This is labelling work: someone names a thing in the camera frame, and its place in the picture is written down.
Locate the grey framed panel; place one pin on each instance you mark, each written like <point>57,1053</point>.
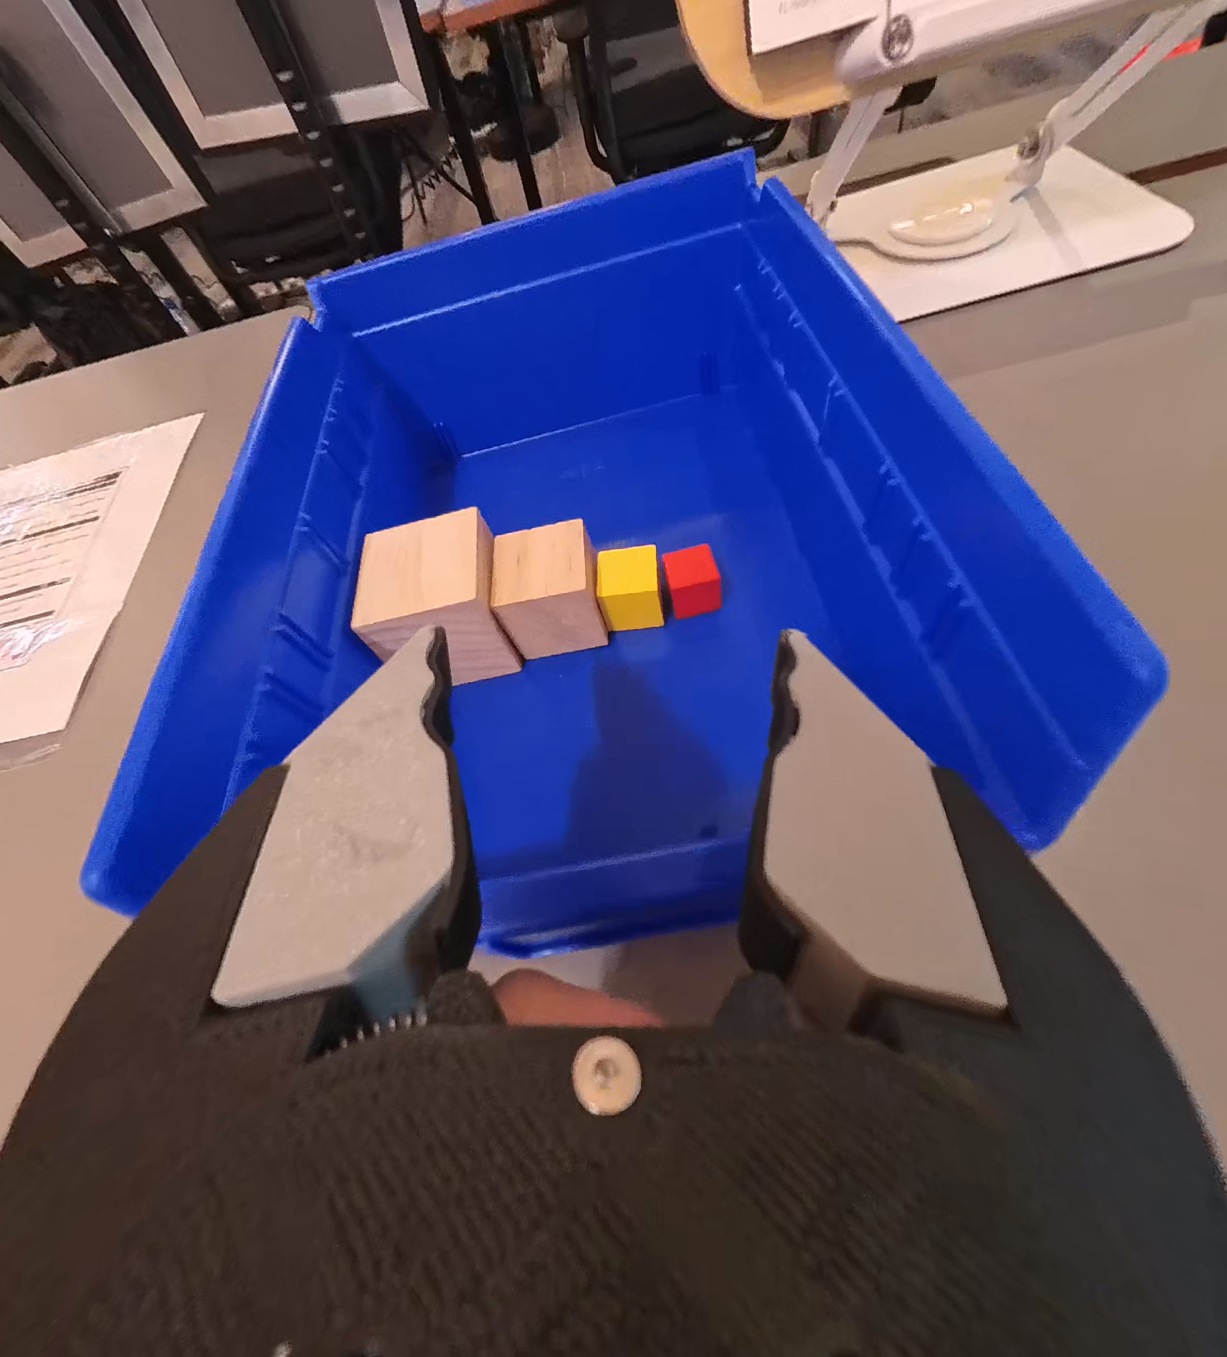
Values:
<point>254,65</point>
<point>20,140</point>

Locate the blue plastic bin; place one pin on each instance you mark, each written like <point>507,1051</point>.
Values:
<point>622,350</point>

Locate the large wooden cube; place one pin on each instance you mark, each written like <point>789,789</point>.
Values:
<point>415,585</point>

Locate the black office chair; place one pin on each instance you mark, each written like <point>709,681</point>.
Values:
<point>664,115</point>

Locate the medium wooden cube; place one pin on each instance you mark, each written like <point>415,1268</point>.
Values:
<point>543,585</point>

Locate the laminated printed sheet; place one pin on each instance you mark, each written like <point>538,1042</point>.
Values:
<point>39,573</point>

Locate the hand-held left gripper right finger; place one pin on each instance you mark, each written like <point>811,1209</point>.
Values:
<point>869,850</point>

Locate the small yellow cube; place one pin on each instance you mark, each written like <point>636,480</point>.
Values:
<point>629,590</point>

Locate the small red cube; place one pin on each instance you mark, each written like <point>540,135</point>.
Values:
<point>692,580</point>

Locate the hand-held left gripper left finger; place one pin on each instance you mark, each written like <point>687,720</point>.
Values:
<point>349,850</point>

